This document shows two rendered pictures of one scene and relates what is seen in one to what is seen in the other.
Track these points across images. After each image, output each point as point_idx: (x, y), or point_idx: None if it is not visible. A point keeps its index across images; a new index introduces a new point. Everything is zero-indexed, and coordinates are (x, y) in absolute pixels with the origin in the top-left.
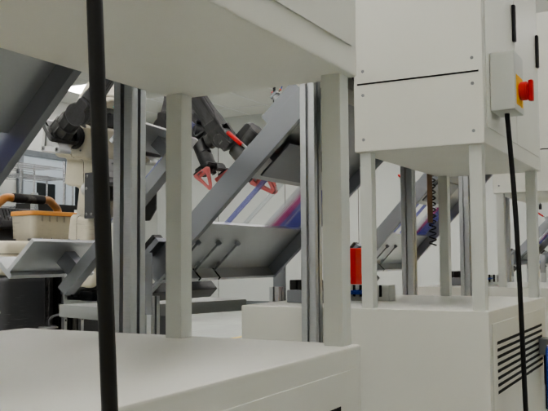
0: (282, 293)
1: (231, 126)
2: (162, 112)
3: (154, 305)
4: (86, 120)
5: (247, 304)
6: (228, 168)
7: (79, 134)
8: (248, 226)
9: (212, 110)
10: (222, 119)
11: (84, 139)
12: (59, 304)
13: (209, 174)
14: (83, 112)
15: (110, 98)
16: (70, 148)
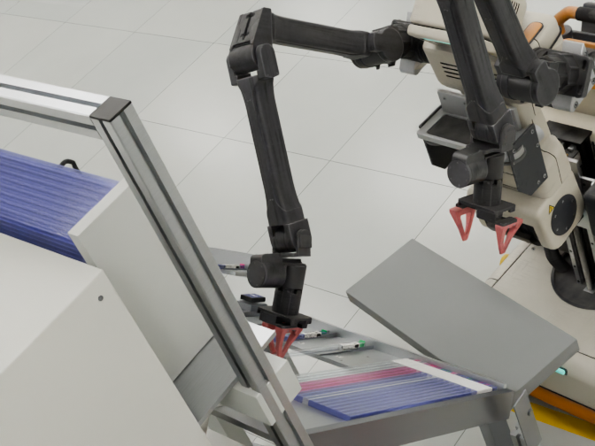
0: (522, 444)
1: (289, 232)
2: (497, 60)
3: (266, 349)
4: (363, 67)
5: (214, 432)
6: (500, 223)
7: (419, 53)
8: (312, 357)
9: (268, 201)
10: (278, 218)
11: (428, 60)
12: (411, 239)
13: (454, 220)
14: (351, 59)
15: (409, 29)
16: (414, 67)
